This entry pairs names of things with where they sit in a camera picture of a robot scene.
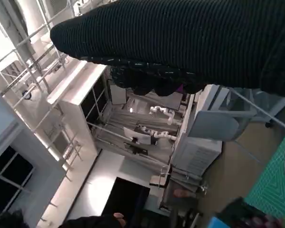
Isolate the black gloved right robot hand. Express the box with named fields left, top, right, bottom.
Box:
left=49, top=0, right=285, bottom=98

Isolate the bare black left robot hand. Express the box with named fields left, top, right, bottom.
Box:
left=208, top=197, right=266, bottom=228

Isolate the red toy grape bunch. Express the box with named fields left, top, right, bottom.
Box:
left=251, top=215, right=285, bottom=228

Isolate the green cutting mat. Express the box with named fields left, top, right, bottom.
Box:
left=243, top=123, right=285, bottom=220

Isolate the white mesh cabinet on casters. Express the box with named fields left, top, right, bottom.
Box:
left=171, top=83, right=223, bottom=178

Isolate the grey office chair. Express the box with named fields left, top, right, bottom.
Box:
left=187, top=87, right=285, bottom=164

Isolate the computer monitor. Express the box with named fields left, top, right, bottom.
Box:
left=123, top=126, right=151, bottom=145

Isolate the white open shelf cabinet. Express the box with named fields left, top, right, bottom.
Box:
left=47, top=63, right=108, bottom=154

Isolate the person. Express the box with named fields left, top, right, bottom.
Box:
left=0, top=209, right=129, bottom=228

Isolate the black wall panel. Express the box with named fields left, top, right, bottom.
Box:
left=101, top=177, right=151, bottom=217

